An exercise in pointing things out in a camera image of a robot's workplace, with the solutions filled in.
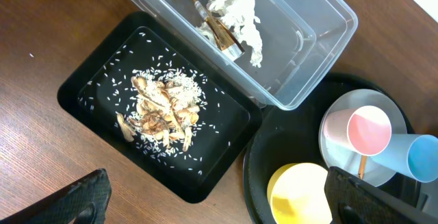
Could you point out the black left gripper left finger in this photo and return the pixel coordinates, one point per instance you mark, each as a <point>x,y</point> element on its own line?
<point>83,201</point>

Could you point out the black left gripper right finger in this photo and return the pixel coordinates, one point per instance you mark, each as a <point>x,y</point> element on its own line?
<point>352,200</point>

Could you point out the wooden chopstick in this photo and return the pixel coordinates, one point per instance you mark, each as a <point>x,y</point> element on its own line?
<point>362,166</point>

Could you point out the yellow bowl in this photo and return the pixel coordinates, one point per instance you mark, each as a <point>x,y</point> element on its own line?
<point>295,194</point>

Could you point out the pink plastic cup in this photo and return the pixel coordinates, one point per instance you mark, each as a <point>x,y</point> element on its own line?
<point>365,130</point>

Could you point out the blue plastic cup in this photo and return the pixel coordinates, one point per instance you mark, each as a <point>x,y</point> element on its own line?
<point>413,155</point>

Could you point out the food scraps with rice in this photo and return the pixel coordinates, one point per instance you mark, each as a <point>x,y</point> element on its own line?
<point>160,104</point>

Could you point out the gold foil wrapper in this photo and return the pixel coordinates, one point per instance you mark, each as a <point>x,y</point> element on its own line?
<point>223,38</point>

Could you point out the white tissue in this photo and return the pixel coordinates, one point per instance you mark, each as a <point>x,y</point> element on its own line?
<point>238,16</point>

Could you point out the grey round plate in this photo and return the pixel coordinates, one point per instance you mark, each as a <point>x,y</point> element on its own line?
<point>335,155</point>

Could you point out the black round tray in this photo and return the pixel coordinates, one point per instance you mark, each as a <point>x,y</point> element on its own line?
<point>293,136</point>

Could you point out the black rectangular tray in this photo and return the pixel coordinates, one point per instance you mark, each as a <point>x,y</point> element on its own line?
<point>239,128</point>

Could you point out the clear plastic bin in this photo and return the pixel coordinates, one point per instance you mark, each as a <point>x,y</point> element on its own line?
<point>301,41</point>

